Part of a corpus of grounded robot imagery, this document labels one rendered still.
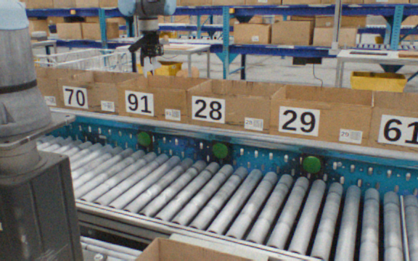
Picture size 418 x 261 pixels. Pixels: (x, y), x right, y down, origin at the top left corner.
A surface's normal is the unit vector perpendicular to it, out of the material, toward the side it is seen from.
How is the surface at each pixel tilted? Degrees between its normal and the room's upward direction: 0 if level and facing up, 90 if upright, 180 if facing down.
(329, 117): 90
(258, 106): 90
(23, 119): 70
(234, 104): 90
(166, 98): 90
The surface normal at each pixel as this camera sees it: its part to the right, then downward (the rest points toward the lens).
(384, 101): -0.40, 0.29
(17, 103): 0.71, -0.14
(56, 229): 0.93, 0.10
